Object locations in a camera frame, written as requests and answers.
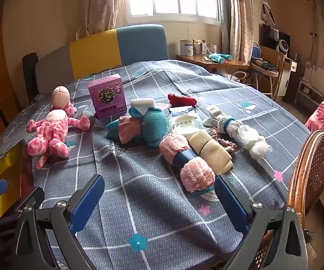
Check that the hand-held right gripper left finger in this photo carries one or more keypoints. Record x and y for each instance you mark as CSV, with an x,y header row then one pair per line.
x,y
87,202

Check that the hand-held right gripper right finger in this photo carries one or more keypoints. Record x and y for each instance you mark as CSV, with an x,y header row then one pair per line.
x,y
231,205

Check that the gold box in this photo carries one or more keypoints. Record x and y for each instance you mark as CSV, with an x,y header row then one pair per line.
x,y
7,166

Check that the pink fluffy socks blue band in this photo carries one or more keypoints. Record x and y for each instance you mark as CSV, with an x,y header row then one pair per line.
x,y
197,174

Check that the beige cloth roll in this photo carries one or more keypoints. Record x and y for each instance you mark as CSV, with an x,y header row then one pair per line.
x,y
207,152

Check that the pink scrunchie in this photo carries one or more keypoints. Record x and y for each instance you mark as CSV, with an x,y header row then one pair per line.
x,y
226,143

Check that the white fluffy socks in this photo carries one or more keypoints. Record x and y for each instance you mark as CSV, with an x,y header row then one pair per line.
x,y
256,146

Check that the white knit gloves blue band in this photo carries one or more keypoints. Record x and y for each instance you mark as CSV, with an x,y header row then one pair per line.
x,y
224,121

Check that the teal and pink fluffy socks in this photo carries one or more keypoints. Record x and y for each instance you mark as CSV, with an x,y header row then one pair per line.
x,y
153,126

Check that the red knit sock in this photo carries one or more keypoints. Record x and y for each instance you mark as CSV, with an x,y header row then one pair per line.
x,y
180,99

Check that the grey checked bedsheet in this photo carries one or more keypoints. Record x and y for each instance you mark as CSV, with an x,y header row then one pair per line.
x,y
139,174

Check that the pink spotted giraffe plush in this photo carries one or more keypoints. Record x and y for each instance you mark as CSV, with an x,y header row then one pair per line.
x,y
53,129

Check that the brown wicker chair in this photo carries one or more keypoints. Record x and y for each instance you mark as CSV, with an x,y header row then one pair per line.
x,y
314,168

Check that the white wet wipes pack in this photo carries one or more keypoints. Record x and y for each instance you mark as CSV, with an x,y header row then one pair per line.
x,y
184,123

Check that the purple carton box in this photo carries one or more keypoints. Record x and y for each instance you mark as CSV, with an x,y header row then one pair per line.
x,y
108,98

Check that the white shelf cabinet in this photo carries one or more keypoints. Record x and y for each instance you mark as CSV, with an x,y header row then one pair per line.
x,y
308,92

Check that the wooden desk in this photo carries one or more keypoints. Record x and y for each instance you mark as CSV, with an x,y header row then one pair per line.
x,y
229,64

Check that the teal plush toy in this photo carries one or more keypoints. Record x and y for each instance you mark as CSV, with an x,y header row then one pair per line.
x,y
216,57

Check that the wooden chair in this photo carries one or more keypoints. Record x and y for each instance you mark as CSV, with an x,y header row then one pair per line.
x,y
274,62

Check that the cluster of small jars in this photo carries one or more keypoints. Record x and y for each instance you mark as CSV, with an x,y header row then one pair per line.
x,y
204,47

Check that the white tin can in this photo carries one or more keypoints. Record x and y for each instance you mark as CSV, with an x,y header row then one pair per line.
x,y
186,47

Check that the grey yellow blue headboard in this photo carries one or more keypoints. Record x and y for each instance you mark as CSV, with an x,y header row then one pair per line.
x,y
139,45

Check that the white fan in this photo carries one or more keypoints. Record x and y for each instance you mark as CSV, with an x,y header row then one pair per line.
x,y
283,43

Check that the black monitor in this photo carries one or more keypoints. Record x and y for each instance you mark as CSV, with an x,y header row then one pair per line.
x,y
269,38

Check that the beige patterned curtain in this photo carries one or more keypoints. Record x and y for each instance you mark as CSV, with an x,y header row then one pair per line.
x,y
100,2
240,19

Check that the dark bedside post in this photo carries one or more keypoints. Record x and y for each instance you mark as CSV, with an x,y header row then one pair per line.
x,y
29,73

